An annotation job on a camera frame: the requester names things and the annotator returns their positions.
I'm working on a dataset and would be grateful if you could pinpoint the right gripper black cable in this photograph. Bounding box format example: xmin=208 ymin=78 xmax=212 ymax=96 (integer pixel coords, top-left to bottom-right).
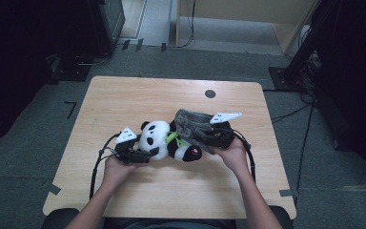
xmin=232 ymin=128 xmax=256 ymax=183

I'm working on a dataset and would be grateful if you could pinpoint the light wooden cabinet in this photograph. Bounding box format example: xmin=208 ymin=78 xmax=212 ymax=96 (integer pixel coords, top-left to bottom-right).
xmin=174 ymin=0 xmax=322 ymax=55

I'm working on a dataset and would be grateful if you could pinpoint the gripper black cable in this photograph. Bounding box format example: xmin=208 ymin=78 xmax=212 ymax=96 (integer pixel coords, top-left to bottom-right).
xmin=89 ymin=133 xmax=122 ymax=199
xmin=232 ymin=128 xmax=256 ymax=183

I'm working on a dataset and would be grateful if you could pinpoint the dark curtain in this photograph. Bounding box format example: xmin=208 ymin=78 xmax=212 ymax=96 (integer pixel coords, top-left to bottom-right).
xmin=311 ymin=0 xmax=366 ymax=192
xmin=0 ymin=0 xmax=96 ymax=152

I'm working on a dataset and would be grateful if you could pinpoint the panda plush toy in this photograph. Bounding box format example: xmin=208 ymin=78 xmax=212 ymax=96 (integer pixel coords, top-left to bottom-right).
xmin=138 ymin=119 xmax=203 ymax=162

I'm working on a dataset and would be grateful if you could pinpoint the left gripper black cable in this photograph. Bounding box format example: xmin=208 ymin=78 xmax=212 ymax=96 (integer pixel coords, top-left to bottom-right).
xmin=89 ymin=133 xmax=122 ymax=199

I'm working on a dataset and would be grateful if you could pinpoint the black floor base plate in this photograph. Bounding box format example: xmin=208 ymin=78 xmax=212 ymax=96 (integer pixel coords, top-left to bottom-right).
xmin=47 ymin=53 xmax=92 ymax=85

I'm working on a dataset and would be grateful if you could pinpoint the grey tape strip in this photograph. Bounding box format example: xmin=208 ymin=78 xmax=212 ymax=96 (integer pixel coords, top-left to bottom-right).
xmin=42 ymin=180 xmax=62 ymax=196
xmin=278 ymin=188 xmax=299 ymax=198

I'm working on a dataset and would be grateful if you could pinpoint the person's right hand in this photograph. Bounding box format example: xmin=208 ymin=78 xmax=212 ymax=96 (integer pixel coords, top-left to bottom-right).
xmin=209 ymin=136 xmax=251 ymax=176

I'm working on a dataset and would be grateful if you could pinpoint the black metal stand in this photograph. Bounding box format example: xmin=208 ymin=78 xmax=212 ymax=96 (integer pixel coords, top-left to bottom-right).
xmin=268 ymin=0 xmax=342 ymax=94

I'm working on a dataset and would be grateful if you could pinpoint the grey fluffy cloth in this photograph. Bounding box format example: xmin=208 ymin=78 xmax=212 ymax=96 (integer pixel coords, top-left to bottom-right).
xmin=173 ymin=109 xmax=233 ymax=156

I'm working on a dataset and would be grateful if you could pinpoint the long black floor cable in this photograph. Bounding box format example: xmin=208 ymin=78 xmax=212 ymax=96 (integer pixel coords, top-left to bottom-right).
xmin=295 ymin=103 xmax=316 ymax=208

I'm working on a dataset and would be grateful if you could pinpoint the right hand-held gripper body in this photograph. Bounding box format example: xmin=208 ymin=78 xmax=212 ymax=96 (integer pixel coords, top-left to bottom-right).
xmin=209 ymin=112 xmax=243 ymax=150

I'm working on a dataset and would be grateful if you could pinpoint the black equipment cabinet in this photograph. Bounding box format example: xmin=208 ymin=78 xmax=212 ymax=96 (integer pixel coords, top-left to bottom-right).
xmin=87 ymin=0 xmax=127 ymax=56

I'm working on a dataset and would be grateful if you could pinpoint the person's left hand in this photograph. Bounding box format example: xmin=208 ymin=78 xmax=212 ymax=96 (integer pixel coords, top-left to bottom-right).
xmin=103 ymin=156 xmax=141 ymax=189

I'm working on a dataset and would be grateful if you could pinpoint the coiled black floor cable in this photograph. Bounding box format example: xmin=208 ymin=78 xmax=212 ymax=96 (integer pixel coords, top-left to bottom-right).
xmin=74 ymin=52 xmax=112 ymax=67

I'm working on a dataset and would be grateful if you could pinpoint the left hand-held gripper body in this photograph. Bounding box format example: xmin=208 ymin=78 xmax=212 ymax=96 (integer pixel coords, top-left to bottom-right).
xmin=114 ymin=127 xmax=152 ymax=165

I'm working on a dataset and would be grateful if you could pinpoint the black hanging cable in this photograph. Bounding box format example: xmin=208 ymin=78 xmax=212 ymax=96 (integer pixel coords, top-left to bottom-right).
xmin=175 ymin=0 xmax=197 ymax=50

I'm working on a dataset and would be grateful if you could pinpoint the tangle of cables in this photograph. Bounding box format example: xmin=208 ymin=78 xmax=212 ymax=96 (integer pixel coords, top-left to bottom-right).
xmin=298 ymin=51 xmax=322 ymax=94

